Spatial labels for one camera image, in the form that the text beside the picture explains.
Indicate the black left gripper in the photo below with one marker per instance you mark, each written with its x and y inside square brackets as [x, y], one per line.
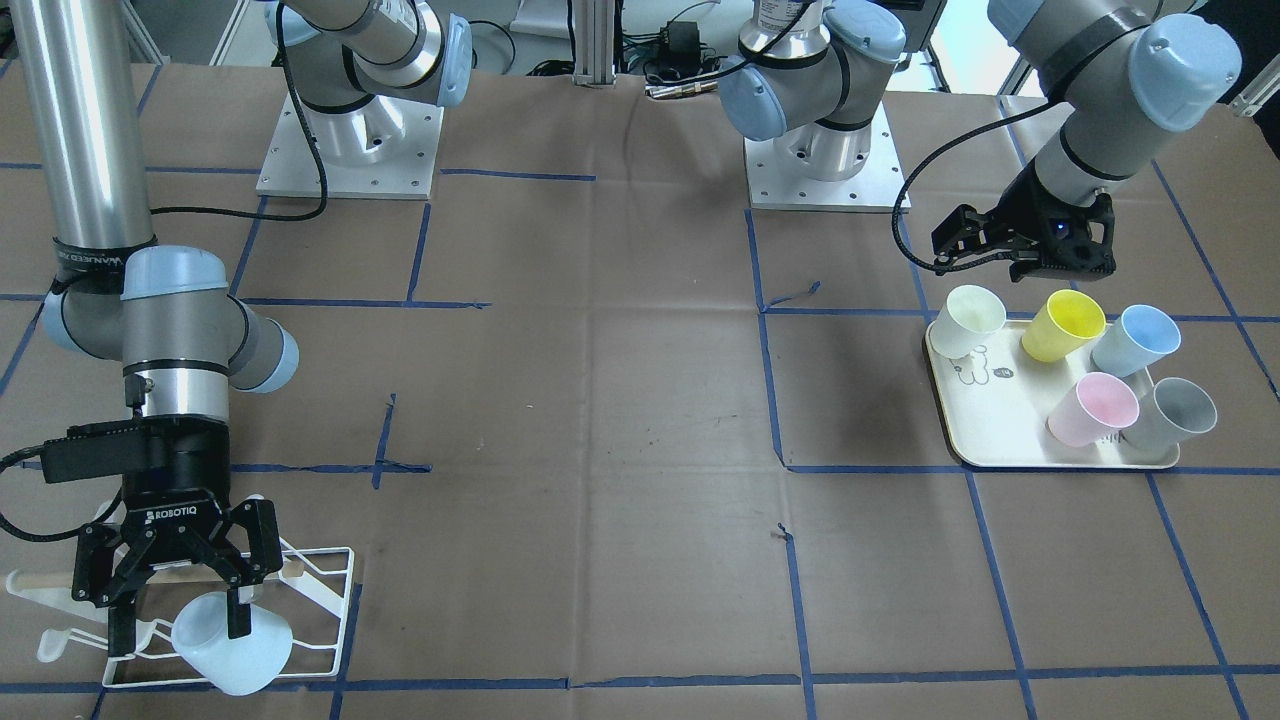
[1022, 205]

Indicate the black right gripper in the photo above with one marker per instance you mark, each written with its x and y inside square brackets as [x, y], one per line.
[180, 478]

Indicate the light blue plastic cup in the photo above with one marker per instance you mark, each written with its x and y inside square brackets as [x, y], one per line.
[235, 666]

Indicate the pale green white cup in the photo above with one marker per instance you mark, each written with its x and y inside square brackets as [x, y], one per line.
[970, 315]

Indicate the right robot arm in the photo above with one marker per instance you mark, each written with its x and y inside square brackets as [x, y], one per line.
[165, 313]

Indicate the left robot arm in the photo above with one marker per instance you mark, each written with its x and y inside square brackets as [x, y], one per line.
[810, 75]

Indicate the yellow plastic cup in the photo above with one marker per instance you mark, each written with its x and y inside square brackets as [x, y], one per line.
[1067, 320]

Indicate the pink plastic cup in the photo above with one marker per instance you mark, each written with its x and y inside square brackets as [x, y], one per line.
[1098, 405]

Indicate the grey plastic cup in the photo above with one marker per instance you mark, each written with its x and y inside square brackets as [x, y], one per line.
[1176, 409]

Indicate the cream plastic tray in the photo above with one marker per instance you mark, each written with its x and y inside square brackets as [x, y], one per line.
[995, 403]

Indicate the white wire cup rack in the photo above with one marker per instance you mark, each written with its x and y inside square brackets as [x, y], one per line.
[314, 591]

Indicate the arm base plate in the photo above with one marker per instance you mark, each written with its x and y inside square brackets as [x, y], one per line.
[815, 168]
[385, 150]

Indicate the aluminium frame post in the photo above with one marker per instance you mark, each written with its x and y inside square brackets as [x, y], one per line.
[595, 35]

